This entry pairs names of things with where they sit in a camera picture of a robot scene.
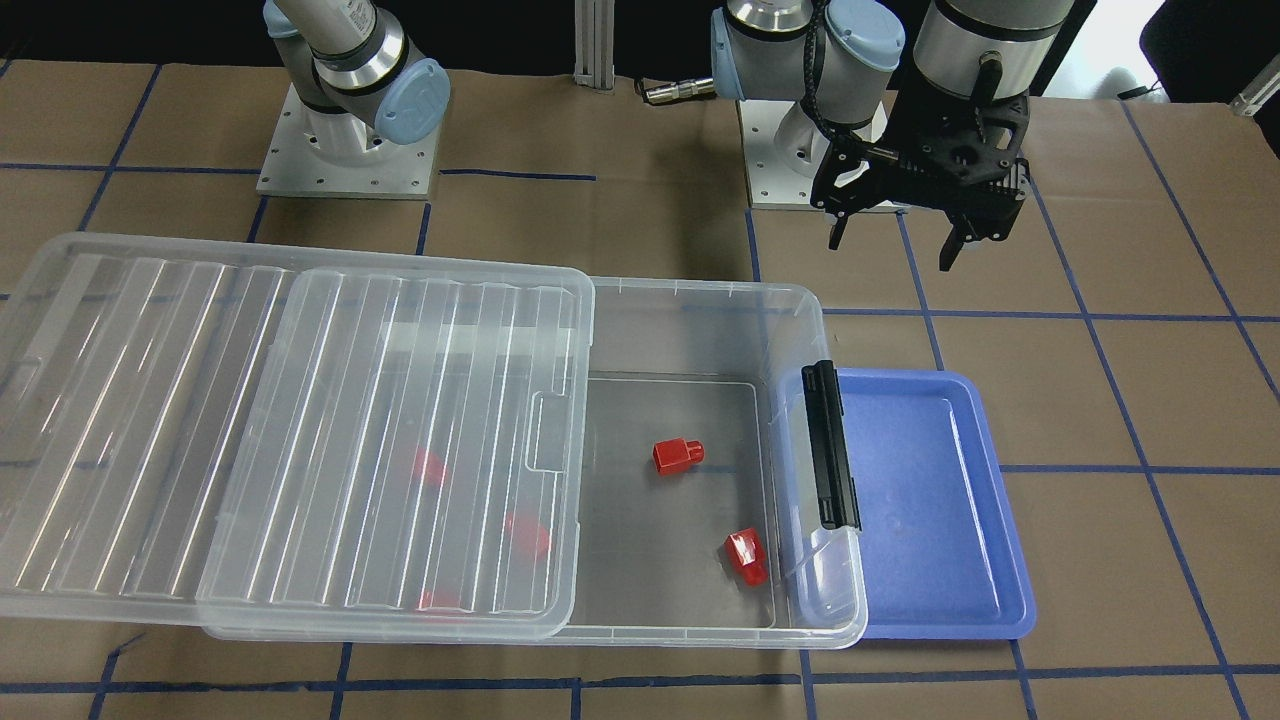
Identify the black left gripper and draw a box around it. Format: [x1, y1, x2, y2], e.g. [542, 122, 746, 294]
[812, 88, 1030, 272]

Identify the red block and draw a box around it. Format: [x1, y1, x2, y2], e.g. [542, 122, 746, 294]
[503, 512, 552, 562]
[723, 527, 769, 587]
[410, 446, 449, 489]
[652, 438, 705, 477]
[416, 589, 465, 614]

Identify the clear ribbed box lid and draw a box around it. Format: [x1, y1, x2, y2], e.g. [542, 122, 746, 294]
[1, 232, 595, 643]

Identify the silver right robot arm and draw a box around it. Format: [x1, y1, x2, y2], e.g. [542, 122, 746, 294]
[262, 1, 452, 164]

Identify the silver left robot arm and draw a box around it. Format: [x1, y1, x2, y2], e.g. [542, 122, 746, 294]
[710, 1, 1073, 272]

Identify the clear plastic storage box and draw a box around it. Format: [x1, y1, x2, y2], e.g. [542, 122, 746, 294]
[205, 278, 869, 651]

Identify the red block in box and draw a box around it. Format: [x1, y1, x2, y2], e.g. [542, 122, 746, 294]
[410, 446, 449, 489]
[416, 589, 465, 614]
[503, 512, 552, 562]
[723, 527, 769, 587]

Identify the blue plastic tray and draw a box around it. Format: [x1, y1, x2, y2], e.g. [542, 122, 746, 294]
[780, 366, 1037, 644]

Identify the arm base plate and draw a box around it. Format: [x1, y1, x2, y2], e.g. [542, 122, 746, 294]
[737, 100, 829, 211]
[256, 87, 442, 201]

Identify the metal cable connector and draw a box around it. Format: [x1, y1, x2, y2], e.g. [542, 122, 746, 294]
[634, 78, 716, 106]

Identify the black box latch handle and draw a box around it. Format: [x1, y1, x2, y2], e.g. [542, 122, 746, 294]
[801, 359, 861, 530]

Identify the aluminium frame post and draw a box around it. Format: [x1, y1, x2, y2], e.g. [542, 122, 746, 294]
[572, 0, 616, 94]

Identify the aluminium frame rail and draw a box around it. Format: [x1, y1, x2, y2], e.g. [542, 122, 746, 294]
[1229, 76, 1279, 117]

